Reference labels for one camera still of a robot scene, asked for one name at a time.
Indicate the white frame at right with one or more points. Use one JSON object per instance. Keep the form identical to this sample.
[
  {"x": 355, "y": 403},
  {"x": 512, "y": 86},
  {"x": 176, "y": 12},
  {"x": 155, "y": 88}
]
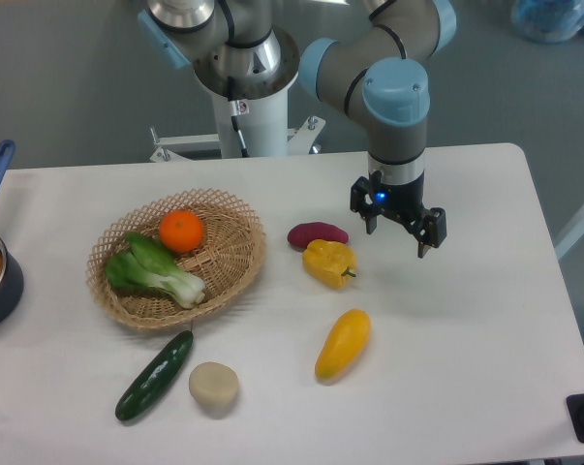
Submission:
[{"x": 570, "y": 234}]

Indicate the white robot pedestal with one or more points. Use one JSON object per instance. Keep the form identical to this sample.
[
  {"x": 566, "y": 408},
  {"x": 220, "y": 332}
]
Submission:
[{"x": 245, "y": 129}]

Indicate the green bok choy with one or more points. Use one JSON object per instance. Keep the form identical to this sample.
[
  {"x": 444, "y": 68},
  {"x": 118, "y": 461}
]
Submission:
[{"x": 149, "y": 265}]

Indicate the beige round bun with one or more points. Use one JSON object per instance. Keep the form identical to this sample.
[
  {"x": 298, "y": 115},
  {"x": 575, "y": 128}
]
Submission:
[{"x": 215, "y": 387}]

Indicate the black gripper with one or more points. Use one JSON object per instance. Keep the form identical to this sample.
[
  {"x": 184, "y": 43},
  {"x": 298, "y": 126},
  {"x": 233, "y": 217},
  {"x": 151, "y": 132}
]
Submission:
[{"x": 371, "y": 198}]

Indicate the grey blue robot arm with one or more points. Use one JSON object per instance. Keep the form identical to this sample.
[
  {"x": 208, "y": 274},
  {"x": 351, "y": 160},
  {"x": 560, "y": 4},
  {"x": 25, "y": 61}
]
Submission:
[{"x": 247, "y": 64}]

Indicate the orange fruit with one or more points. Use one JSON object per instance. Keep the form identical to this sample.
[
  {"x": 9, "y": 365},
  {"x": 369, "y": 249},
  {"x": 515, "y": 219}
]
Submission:
[{"x": 181, "y": 231}]

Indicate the woven wicker basket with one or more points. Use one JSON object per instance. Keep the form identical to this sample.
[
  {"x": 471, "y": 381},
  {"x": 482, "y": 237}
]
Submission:
[{"x": 228, "y": 258}]

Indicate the blue plastic bag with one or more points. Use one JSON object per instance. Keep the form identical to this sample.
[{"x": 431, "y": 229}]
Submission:
[{"x": 547, "y": 22}]

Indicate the dark green cucumber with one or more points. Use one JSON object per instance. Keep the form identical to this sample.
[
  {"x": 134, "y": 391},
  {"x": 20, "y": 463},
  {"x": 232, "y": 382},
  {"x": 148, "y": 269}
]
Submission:
[{"x": 155, "y": 378}]

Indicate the purple sweet potato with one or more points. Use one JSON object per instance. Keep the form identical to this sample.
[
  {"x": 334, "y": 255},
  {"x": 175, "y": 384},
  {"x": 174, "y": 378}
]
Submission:
[{"x": 302, "y": 234}]

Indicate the yellow mango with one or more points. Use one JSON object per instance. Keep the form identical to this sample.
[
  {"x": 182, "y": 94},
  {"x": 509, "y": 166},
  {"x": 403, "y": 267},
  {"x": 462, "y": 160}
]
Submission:
[{"x": 343, "y": 345}]

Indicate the yellow bell pepper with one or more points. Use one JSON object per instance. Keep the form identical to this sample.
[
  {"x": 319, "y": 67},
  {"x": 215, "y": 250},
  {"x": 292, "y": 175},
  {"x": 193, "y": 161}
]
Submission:
[{"x": 330, "y": 262}]

